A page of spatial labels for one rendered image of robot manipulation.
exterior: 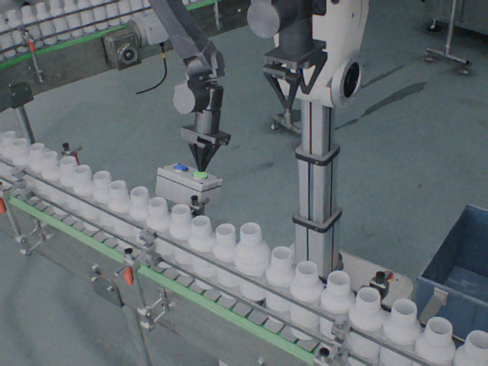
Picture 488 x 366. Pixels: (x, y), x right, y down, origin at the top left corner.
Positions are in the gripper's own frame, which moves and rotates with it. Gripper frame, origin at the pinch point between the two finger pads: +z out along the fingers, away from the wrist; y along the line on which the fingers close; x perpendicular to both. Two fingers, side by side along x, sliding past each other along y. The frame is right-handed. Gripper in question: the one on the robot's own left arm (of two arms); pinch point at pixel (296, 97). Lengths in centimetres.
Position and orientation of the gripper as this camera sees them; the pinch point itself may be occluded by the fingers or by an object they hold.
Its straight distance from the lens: 102.8
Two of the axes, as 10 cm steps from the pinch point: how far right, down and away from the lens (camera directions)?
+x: -8.0, -3.0, 5.2
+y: 6.0, -4.9, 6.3
